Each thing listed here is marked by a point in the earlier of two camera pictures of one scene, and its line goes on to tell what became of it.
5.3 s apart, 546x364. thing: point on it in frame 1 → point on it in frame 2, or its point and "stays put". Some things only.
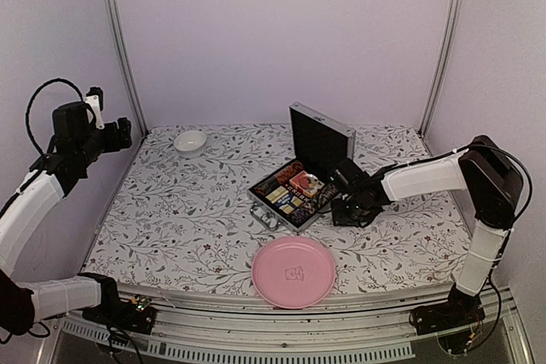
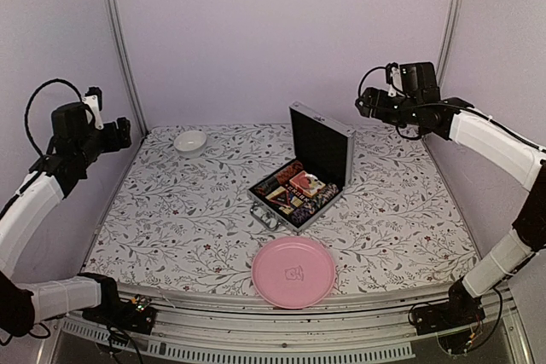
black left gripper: (115, 142) stays put
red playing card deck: (307, 182) stays put
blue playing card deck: (284, 199) → (294, 200)
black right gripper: (339, 218) → (368, 95)
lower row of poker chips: (302, 213) stays put
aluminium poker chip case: (293, 194) stays put
